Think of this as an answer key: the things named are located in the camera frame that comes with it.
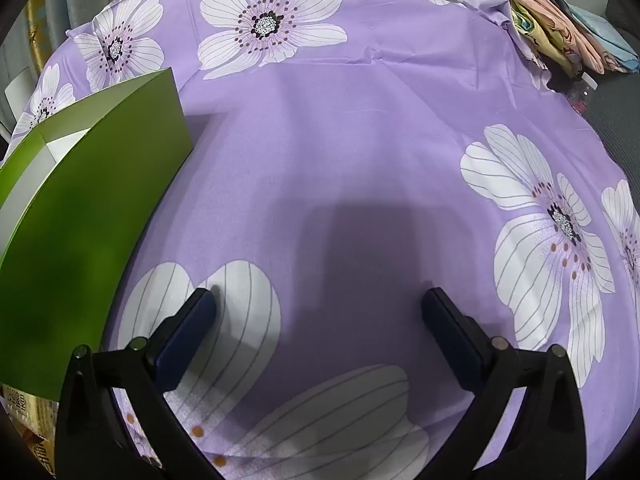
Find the grey sofa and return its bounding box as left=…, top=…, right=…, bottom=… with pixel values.
left=581, top=0, right=640, bottom=172

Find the purple floral tablecloth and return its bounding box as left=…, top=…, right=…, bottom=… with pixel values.
left=1, top=0, right=639, bottom=479

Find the green cardboard box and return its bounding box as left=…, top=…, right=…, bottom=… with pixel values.
left=1, top=70, right=193, bottom=401

